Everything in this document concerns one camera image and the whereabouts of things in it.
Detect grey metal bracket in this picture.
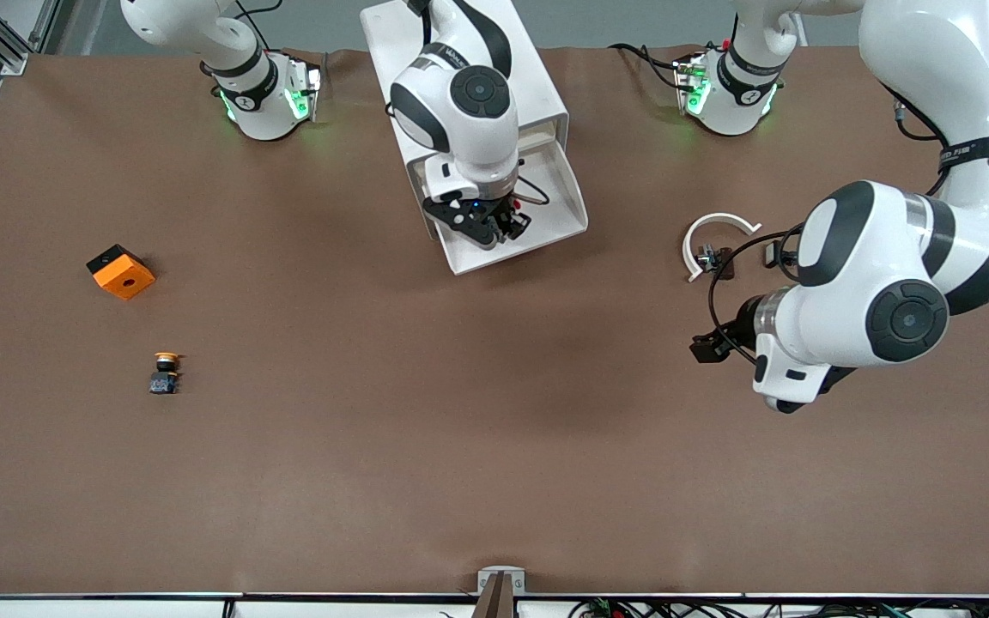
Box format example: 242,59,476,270
477,566,526,595

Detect brown table mat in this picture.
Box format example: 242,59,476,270
0,47,989,597

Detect white C-shaped plastic ring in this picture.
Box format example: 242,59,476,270
682,212,761,282

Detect yellow mushroom push button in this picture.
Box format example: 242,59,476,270
149,351,185,396

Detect white table edge rail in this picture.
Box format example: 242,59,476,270
0,592,989,618

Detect brown tapered post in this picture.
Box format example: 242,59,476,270
471,573,517,618

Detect dark brown switch component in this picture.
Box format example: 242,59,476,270
696,245,737,281

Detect black arm base cable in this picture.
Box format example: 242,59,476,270
609,43,689,92

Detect black cable bundle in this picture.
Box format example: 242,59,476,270
567,597,989,618

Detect orange black enclosure box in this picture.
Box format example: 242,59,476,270
86,244,156,301

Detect white drawer cabinet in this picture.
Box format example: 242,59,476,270
361,0,570,258

